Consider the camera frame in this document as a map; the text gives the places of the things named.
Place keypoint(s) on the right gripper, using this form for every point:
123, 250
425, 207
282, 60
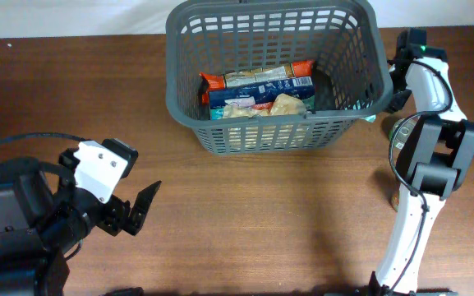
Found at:
397, 103

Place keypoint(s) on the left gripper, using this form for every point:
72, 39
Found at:
116, 216

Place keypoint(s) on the grey plastic basket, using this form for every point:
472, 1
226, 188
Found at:
218, 37

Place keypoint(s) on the beige grain pouch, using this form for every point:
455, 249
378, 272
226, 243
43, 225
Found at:
283, 105

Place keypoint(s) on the green lid jar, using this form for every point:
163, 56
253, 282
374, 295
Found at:
395, 198

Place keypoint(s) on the red spaghetti pasta packet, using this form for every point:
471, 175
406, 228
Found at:
245, 78

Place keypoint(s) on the blue Kleenex tissue multipack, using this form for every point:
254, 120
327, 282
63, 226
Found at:
260, 95

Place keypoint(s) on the mint green wipes packet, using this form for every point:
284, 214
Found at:
370, 117

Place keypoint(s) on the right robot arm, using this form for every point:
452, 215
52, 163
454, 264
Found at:
432, 163

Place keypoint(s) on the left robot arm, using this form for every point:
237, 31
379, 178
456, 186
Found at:
44, 218

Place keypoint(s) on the silver tin can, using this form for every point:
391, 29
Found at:
403, 133

